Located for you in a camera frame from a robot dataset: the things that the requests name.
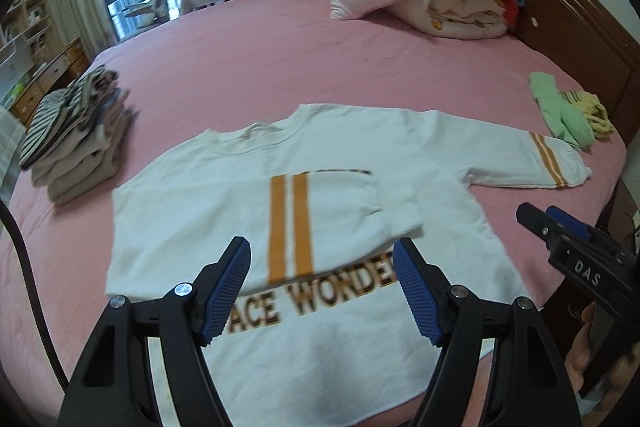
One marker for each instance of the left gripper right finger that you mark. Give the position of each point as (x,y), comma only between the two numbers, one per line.
(528,384)

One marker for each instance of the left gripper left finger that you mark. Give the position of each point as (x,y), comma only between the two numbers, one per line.
(112,384)

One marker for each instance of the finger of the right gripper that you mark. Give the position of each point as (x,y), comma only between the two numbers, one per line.
(539,223)
(573,225)

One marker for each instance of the white sweatshirt orange stripes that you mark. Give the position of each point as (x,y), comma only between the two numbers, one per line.
(321,334)

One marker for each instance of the stack of folded clothes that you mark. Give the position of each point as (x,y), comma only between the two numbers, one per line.
(74,142)

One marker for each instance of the right hand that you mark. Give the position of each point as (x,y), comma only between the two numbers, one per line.
(619,377)

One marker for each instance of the green small garment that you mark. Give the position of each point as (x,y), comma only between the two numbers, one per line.
(565,121)

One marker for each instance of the yellow small garment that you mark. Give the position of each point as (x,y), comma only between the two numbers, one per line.
(594,111)

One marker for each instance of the brown wooden headboard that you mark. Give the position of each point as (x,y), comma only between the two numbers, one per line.
(591,46)

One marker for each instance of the pink bed sheet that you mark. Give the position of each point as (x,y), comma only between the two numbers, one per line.
(250,61)

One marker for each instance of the wooden drawer cabinet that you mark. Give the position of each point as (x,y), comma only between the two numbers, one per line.
(66,67)

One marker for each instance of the wooden bookshelf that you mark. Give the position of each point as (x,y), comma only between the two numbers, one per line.
(24,45)

